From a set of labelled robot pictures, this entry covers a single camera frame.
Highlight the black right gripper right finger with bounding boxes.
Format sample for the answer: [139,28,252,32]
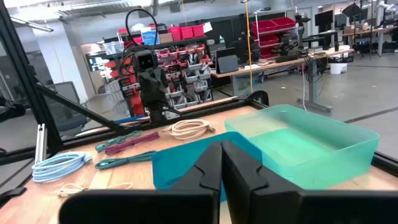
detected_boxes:
[221,139,398,224]

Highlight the maroon cable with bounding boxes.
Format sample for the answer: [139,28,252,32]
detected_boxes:
[104,131,160,156]

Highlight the shelf with red bins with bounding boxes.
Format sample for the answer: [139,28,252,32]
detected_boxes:
[102,23,215,118]

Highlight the grey office chair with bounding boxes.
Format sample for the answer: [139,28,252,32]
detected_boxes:
[46,81,88,133]

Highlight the light green translucent bin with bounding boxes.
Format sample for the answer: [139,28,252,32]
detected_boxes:
[224,104,380,190]

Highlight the cream slim cable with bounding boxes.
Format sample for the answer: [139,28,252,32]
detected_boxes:
[55,182,134,198]

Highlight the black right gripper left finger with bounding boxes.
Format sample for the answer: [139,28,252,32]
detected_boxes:
[58,141,223,224]

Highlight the silver aluminium extrusion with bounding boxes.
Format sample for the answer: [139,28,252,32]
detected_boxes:
[34,123,48,165]

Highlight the long wooden workbench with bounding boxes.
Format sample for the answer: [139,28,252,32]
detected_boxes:
[210,48,355,113]

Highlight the beige USB cable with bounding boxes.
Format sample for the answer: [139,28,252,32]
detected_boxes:
[163,119,216,141]

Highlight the rack of red bins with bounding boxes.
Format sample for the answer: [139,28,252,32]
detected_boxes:
[250,16,297,60]

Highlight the yellow pole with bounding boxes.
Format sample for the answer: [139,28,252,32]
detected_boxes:
[244,0,254,93]

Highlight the light blue USB cable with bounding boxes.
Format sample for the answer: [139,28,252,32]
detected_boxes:
[31,151,93,184]

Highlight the teal plastic bin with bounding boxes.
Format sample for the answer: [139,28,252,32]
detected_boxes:
[151,131,264,203]

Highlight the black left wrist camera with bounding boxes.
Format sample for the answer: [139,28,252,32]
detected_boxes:
[135,49,159,73]

